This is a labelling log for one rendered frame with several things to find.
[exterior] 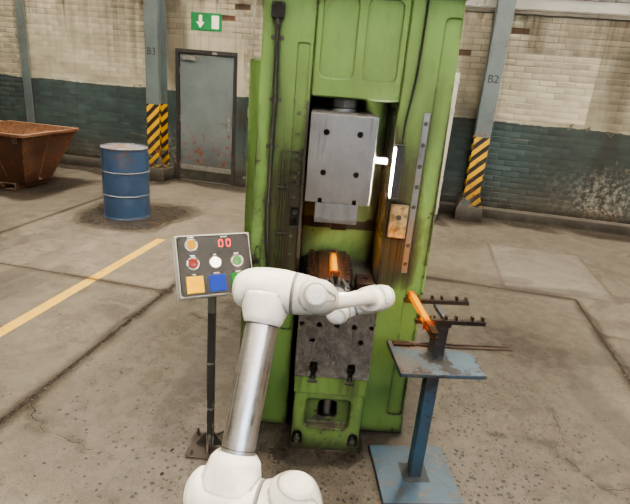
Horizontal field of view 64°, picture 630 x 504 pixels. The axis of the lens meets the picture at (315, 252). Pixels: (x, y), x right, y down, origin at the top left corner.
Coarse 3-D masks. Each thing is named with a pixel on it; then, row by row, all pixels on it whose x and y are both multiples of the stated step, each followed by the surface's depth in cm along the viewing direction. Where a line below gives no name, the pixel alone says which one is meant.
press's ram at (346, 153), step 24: (312, 120) 222; (336, 120) 222; (360, 120) 222; (312, 144) 226; (336, 144) 226; (360, 144) 226; (312, 168) 229; (336, 168) 229; (360, 168) 229; (312, 192) 233; (336, 192) 233; (360, 192) 233
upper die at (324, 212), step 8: (320, 200) 238; (352, 200) 244; (320, 208) 236; (328, 208) 235; (336, 208) 235; (344, 208) 235; (352, 208) 235; (320, 216) 237; (328, 216) 237; (336, 216) 237; (344, 216) 237; (352, 216) 237; (352, 224) 238
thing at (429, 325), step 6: (414, 294) 240; (414, 300) 233; (414, 306) 231; (420, 306) 227; (420, 312) 221; (426, 318) 216; (426, 324) 212; (432, 324) 210; (426, 330) 211; (432, 330) 205; (432, 336) 205
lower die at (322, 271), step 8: (312, 256) 278; (320, 256) 276; (328, 256) 275; (320, 264) 264; (328, 264) 266; (344, 264) 267; (312, 272) 255; (320, 272) 254; (328, 272) 254; (344, 272) 256
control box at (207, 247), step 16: (176, 240) 223; (208, 240) 229; (224, 240) 232; (240, 240) 235; (176, 256) 222; (192, 256) 225; (208, 256) 228; (224, 256) 231; (240, 256) 233; (176, 272) 224; (192, 272) 224; (208, 272) 226; (224, 272) 229; (176, 288) 227; (208, 288) 225
